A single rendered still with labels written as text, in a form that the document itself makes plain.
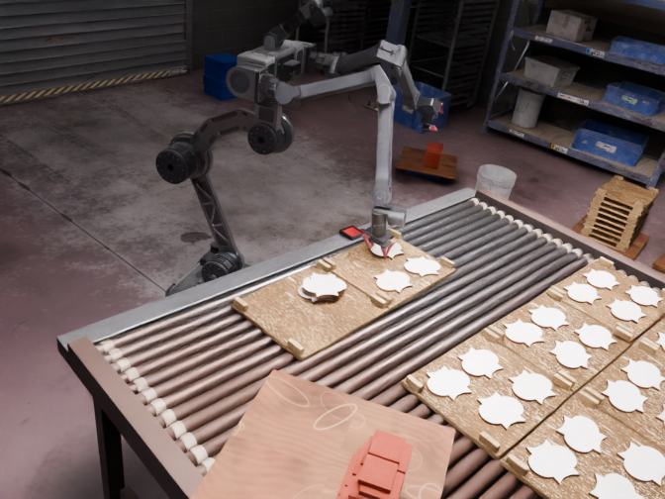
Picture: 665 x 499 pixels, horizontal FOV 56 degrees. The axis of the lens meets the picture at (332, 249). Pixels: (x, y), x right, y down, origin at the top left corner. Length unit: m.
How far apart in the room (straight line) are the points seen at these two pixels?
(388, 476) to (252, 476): 0.32
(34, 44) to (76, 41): 0.42
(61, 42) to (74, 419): 4.39
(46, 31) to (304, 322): 5.03
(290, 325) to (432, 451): 0.68
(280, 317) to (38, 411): 1.44
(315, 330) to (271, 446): 0.59
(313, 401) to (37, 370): 1.95
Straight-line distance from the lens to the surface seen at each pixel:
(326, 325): 2.04
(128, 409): 1.74
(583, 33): 6.69
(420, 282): 2.34
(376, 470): 1.32
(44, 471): 2.90
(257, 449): 1.52
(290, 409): 1.61
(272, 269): 2.31
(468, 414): 1.86
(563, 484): 1.80
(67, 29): 6.72
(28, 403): 3.18
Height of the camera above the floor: 2.20
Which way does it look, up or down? 31 degrees down
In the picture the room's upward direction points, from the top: 8 degrees clockwise
